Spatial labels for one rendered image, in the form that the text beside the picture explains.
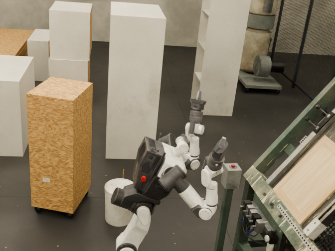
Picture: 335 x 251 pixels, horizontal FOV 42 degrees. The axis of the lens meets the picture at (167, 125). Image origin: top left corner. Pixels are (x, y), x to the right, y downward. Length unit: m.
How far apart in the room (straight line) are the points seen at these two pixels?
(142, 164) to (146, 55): 2.46
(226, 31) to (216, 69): 0.60
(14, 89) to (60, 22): 1.81
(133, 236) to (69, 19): 4.24
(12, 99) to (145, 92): 1.50
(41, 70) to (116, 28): 3.33
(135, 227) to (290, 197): 1.15
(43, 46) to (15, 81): 2.77
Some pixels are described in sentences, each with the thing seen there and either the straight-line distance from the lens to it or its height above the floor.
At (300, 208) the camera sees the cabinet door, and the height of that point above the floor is 0.95.
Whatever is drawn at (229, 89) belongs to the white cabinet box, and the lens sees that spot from 6.88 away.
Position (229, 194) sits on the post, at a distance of 3.68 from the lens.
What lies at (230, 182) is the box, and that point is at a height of 0.82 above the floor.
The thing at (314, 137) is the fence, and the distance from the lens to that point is 3.46.
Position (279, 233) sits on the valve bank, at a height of 0.77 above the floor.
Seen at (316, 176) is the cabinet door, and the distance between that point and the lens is 3.27.
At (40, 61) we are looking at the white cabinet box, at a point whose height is 0.37.
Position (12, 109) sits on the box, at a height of 0.61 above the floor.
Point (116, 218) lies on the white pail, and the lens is 4.24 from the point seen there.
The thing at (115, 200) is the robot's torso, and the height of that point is 1.03.
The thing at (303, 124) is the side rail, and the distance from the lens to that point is 3.66.
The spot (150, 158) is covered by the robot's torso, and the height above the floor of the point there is 1.36.
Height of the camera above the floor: 2.63
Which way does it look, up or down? 24 degrees down
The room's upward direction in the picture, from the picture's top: 6 degrees clockwise
